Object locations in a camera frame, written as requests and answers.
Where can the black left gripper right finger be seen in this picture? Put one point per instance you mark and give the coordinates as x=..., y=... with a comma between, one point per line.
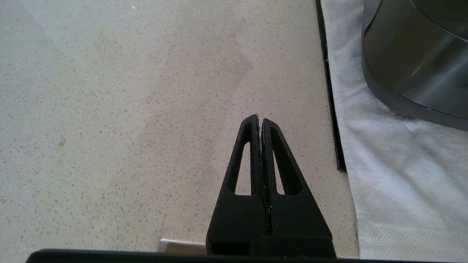
x=296, y=223

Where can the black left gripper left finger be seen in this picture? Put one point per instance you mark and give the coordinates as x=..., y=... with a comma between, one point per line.
x=237, y=219

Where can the black rice cooker body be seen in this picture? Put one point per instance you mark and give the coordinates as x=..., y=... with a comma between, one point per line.
x=420, y=54

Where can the white cloth mat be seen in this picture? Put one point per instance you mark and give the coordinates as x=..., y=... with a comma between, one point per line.
x=402, y=190

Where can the stray green grain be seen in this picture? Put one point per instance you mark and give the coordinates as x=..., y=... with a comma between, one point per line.
x=60, y=144

